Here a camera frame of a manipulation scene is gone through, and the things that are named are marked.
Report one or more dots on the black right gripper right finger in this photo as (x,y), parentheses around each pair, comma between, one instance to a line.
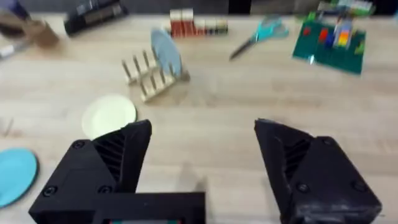
(314,180)

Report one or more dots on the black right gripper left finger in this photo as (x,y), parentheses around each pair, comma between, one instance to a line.
(93,168)

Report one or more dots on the wooden peg dish rack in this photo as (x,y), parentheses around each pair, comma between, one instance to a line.
(150,76)

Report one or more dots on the pale yellow plate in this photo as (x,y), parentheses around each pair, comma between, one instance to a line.
(107,115)

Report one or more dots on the turquoise plate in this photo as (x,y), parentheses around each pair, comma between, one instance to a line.
(15,175)

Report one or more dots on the grey-blue plate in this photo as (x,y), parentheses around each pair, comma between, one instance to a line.
(166,51)

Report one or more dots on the green board with toy blocks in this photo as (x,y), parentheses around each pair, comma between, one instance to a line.
(331,43)

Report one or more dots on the brown cardboard box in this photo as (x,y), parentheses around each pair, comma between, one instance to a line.
(34,32)

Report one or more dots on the black box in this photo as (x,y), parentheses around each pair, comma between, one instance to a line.
(93,17)

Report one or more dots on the row of small boxes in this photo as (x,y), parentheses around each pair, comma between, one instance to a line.
(197,24)

